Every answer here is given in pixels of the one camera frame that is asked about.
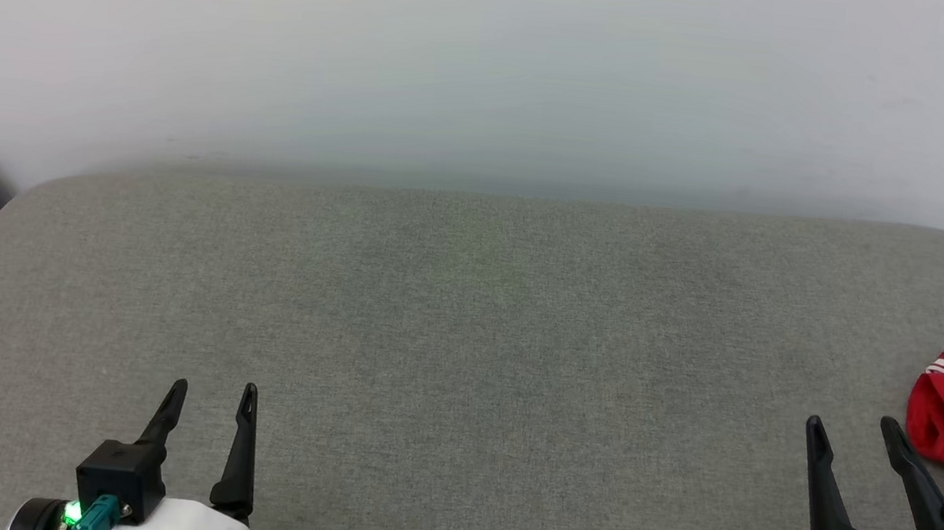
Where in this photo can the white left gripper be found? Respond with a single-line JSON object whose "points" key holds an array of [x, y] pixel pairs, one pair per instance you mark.
{"points": [[191, 528]]}

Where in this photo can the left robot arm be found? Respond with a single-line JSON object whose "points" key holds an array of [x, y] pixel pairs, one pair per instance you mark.
{"points": [[45, 517]]}

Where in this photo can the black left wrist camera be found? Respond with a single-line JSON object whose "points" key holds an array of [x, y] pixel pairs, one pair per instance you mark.
{"points": [[121, 474]]}

